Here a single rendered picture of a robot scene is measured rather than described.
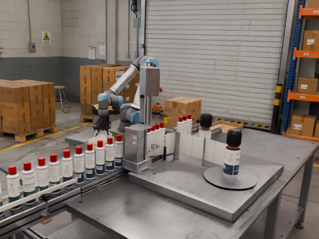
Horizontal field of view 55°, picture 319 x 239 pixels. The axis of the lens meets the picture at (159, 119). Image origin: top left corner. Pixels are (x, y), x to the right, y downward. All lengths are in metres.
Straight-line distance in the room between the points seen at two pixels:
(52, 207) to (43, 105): 4.11
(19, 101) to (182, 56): 3.47
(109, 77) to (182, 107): 3.36
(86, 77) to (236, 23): 3.15
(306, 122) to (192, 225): 4.49
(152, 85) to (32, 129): 3.74
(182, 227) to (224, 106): 5.30
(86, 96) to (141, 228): 5.12
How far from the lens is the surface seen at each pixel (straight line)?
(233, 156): 1.78
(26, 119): 5.43
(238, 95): 6.50
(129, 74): 2.46
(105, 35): 8.08
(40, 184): 1.59
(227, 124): 3.28
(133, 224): 1.48
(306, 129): 5.79
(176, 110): 2.83
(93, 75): 6.21
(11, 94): 5.30
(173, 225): 1.47
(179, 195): 1.65
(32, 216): 1.59
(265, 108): 6.45
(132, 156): 1.83
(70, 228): 2.60
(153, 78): 2.06
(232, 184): 1.77
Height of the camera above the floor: 1.63
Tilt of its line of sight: 14 degrees down
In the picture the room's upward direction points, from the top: 2 degrees clockwise
